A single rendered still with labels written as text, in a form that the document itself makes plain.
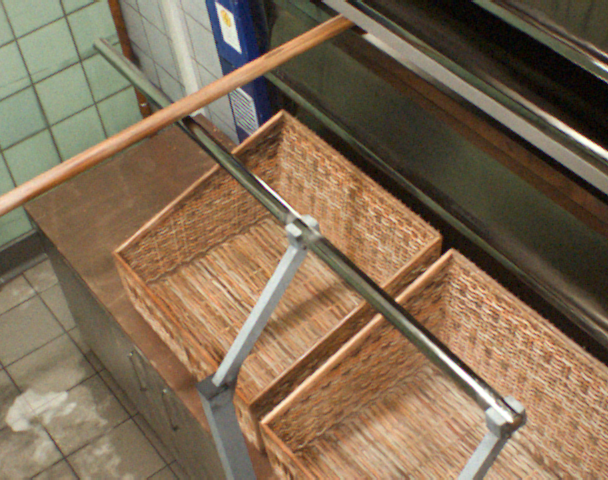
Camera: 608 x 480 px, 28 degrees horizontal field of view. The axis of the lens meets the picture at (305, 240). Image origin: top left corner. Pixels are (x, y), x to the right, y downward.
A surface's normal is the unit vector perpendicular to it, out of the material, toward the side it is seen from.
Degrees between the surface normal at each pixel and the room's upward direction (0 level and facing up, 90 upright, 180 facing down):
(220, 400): 90
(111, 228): 0
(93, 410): 0
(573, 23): 70
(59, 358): 0
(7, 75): 90
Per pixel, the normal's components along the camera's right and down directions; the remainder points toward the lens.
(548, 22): -0.82, 0.21
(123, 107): 0.56, 0.51
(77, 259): -0.15, -0.71
